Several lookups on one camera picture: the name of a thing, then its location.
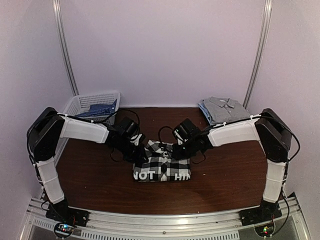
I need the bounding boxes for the left aluminium frame post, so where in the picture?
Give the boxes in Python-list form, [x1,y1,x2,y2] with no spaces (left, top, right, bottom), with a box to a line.
[52,0,79,96]

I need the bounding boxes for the aluminium front rail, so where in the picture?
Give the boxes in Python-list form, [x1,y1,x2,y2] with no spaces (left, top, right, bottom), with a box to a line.
[17,197,311,240]

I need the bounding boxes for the light blue shirt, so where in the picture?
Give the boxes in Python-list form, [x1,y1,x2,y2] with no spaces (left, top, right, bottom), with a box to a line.
[198,102,215,126]

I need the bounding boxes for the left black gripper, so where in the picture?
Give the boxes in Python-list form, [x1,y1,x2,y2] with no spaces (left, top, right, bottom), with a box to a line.
[114,136,149,163]

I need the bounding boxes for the small circuit board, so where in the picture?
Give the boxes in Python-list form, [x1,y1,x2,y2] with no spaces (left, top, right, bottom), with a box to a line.
[53,222,75,238]
[254,225,275,238]

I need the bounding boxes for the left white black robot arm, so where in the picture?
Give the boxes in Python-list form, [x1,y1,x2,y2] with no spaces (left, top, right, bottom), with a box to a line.
[26,107,147,222]

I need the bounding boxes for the white plastic mesh basket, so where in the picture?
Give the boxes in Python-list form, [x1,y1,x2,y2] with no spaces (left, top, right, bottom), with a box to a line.
[63,90,121,125]

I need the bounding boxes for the left small circuit board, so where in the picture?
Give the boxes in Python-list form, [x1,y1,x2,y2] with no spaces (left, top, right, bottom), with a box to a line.
[53,222,75,238]

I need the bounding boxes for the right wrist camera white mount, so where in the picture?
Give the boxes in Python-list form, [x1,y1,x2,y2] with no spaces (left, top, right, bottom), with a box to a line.
[173,131,185,145]

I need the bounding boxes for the right aluminium frame post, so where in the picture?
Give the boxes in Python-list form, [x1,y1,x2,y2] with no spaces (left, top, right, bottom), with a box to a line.
[243,0,273,109]

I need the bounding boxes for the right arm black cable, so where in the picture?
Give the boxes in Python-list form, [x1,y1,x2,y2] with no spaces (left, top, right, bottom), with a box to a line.
[158,112,301,166]

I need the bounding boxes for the aluminium frame post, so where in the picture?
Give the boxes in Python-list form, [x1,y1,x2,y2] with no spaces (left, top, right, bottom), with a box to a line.
[52,0,79,96]
[243,0,273,109]

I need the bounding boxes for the black white plaid shirt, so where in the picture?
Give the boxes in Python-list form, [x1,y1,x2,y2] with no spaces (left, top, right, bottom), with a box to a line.
[132,140,191,183]

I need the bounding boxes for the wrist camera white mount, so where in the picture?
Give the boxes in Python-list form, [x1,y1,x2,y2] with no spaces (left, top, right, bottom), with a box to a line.
[173,131,185,145]
[130,133,146,146]

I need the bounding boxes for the grey collared shirt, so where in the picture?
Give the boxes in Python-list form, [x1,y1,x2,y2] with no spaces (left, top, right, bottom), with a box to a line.
[201,96,251,124]

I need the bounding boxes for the blue patterned shirt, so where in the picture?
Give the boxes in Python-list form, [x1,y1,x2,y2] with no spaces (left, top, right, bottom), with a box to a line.
[75,99,118,118]

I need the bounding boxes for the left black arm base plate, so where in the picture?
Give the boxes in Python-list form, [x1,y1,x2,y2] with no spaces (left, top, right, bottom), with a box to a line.
[45,201,89,227]

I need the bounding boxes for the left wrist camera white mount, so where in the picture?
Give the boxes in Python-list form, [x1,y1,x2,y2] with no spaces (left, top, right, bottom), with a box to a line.
[130,133,146,146]

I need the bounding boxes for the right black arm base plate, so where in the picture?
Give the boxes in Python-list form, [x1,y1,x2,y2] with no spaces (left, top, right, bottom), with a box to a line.
[239,201,282,227]

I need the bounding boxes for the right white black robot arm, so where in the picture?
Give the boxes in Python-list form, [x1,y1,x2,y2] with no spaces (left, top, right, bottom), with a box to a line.
[171,108,294,221]

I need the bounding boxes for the right small circuit board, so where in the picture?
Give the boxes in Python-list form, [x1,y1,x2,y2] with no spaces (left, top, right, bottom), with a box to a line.
[254,225,275,238]

